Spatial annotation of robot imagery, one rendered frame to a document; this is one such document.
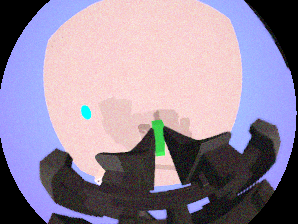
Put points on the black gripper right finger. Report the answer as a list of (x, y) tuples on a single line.
[(187, 152)]

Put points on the cyan circle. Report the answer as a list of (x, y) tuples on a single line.
[(86, 112)]

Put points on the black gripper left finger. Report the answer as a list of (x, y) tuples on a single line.
[(142, 159)]

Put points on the green rectangular post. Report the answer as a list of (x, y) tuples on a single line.
[(160, 142)]

